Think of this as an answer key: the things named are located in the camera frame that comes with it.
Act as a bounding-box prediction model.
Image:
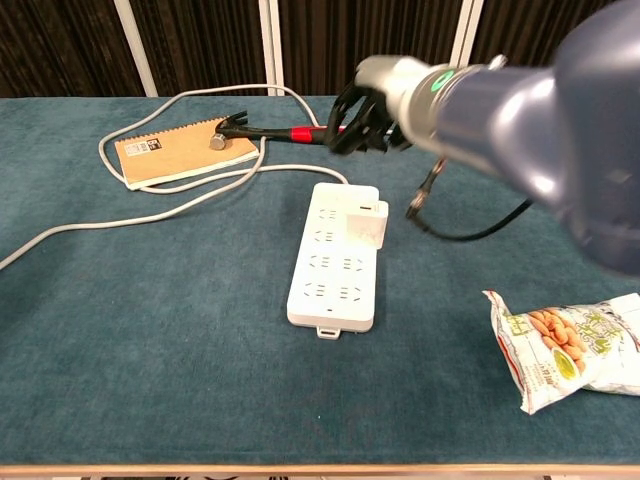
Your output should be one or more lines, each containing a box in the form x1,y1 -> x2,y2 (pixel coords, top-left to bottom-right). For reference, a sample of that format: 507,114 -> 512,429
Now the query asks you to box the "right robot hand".
327,54 -> 427,156

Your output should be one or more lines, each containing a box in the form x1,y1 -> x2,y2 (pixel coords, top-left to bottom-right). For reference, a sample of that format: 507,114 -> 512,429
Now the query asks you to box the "white partition frame post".
447,0 -> 485,69
258,0 -> 285,97
113,0 -> 159,98

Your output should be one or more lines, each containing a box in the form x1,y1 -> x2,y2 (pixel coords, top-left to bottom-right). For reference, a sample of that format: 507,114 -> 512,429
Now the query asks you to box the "teal table cloth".
0,94 -> 640,469

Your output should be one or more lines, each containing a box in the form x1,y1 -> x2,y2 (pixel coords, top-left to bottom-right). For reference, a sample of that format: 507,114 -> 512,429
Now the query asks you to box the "white snack bag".
482,289 -> 640,416

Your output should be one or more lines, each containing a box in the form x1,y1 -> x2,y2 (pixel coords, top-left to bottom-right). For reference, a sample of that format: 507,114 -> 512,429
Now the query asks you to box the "grey power cable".
0,83 -> 351,274

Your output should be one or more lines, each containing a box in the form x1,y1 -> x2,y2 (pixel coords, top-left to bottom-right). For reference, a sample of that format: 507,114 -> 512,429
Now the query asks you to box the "white plug adapter cube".
345,199 -> 390,250

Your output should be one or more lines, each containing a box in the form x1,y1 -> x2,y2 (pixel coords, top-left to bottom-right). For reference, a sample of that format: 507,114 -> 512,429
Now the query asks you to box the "black and red claw hammer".
208,109 -> 351,151

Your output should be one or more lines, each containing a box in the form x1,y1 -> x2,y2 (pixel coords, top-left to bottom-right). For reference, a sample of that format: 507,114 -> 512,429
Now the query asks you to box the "white power strip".
286,182 -> 381,341

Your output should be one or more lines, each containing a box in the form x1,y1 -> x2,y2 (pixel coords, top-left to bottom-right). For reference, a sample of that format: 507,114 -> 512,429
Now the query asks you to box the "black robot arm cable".
405,157 -> 534,243

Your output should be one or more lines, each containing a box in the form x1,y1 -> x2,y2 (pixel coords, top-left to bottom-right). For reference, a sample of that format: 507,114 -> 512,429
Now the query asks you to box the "brown kraft spiral notebook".
113,118 -> 261,191

